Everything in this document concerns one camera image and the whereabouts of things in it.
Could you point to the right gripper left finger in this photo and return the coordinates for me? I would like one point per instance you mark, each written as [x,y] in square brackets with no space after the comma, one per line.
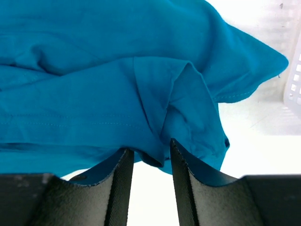
[96,197]

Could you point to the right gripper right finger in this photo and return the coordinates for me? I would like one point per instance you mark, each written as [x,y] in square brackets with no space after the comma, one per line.
[208,197]

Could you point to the blue t shirt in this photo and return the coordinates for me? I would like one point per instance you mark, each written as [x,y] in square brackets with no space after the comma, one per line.
[80,79]

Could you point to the white plastic basket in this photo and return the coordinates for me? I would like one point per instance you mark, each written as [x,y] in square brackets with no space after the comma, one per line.
[292,94]

